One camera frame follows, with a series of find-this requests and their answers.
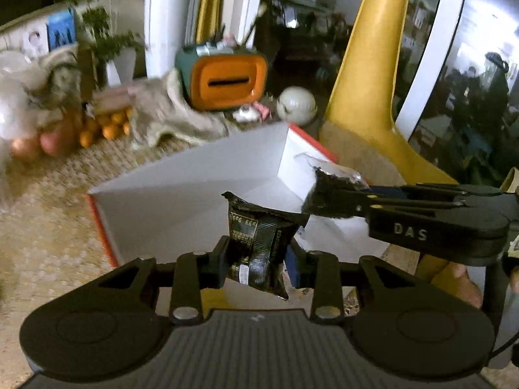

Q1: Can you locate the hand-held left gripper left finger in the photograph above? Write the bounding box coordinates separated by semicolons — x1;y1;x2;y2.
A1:
96;236;233;327

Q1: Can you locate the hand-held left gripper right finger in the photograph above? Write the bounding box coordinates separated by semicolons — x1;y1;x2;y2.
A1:
286;240;422;327

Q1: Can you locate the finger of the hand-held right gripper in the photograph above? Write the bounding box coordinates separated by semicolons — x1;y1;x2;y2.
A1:
357;198;465;214
357;183;504;199

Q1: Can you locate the black snack packet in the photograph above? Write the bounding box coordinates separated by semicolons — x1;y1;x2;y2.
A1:
222;192;309;301
302;155;370;219

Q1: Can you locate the red cardboard box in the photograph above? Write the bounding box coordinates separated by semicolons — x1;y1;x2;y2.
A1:
87;124;391;269

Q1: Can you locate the beige patterned desktop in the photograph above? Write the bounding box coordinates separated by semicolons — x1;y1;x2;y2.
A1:
0;105;430;389

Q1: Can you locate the person's right hand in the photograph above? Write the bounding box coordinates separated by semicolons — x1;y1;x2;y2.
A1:
448;265;484;309

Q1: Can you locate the yellow chair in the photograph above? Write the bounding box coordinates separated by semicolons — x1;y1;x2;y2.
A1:
318;0;461;286

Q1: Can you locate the white round ornament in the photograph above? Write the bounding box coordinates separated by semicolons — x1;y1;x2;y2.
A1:
277;86;318;126

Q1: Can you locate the small pink and white toy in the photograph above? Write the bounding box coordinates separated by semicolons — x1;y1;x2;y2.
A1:
232;103;272;124

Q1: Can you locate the beige crumpled cloth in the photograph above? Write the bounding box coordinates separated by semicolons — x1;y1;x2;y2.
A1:
130;69;241;149

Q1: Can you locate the pile of oranges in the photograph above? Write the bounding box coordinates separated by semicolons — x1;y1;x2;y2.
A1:
78;108;133;149

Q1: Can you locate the green and orange pen holder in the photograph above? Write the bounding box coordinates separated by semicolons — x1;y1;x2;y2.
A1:
175;4;269;111

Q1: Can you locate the brown flat box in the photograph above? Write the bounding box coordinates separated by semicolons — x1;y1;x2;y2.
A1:
92;86;139;115

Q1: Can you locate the red apple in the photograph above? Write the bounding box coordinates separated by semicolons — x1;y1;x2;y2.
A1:
40;122;78;157

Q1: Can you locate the potted plant in white pot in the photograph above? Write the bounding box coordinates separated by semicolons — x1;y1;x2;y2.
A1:
56;0;144;88

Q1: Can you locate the grey patterned bag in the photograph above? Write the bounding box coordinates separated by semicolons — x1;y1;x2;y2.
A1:
38;53;84;108

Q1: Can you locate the yellow curtain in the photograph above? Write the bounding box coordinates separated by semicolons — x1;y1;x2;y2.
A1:
196;0;226;44

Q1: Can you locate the white plastic bag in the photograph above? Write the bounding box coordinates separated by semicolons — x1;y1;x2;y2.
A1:
0;50;45;140

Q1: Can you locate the blue picture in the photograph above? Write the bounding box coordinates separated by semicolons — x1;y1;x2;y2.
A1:
46;7;78;53

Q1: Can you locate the white picture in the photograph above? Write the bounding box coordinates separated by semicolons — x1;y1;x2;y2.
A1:
19;21;50;58

